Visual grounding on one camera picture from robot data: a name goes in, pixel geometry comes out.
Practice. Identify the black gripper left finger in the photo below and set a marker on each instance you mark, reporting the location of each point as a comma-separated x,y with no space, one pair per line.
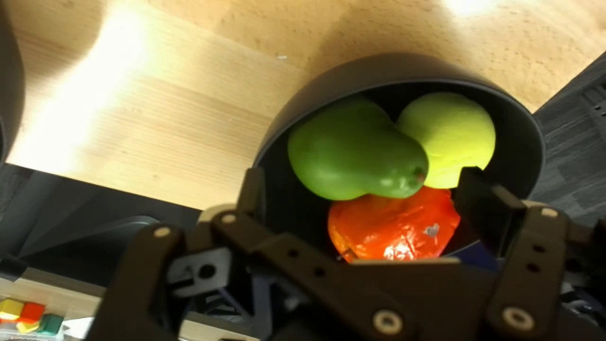
252,190

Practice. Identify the white cart with wooden top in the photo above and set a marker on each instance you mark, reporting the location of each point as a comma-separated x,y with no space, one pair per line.
157,125

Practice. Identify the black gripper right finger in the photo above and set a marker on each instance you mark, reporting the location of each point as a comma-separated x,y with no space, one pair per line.
530,265

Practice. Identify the yellow-green plush ball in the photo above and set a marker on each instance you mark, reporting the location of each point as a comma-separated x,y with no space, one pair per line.
454,135

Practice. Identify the red-orange plush pepper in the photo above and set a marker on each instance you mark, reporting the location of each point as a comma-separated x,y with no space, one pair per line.
390,228

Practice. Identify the green toy block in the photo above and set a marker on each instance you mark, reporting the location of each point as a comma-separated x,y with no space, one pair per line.
51,322

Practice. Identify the small black bowl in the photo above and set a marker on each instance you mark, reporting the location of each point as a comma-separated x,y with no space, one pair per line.
9,82

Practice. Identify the large black bowl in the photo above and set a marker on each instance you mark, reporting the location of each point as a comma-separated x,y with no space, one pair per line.
390,72

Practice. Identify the wooden office desk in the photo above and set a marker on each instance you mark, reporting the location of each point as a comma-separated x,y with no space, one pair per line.
68,303

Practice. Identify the dark green plush pear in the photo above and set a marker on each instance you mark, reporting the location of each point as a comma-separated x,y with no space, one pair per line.
352,152

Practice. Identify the red toy block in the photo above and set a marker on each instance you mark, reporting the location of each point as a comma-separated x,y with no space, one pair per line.
32,311

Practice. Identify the yellow toy block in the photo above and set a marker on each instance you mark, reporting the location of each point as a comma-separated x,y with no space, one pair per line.
26,326
9,309

